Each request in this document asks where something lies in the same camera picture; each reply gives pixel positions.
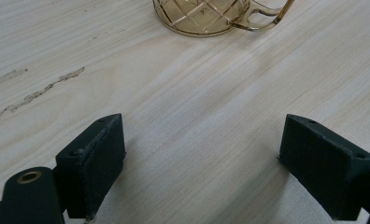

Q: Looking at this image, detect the amber glass cup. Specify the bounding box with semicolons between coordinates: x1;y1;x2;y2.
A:
151;0;295;38

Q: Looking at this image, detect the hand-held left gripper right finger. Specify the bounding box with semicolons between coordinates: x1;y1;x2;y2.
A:
277;113;370;222

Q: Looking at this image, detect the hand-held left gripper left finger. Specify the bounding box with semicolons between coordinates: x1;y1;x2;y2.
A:
55;113;127;220

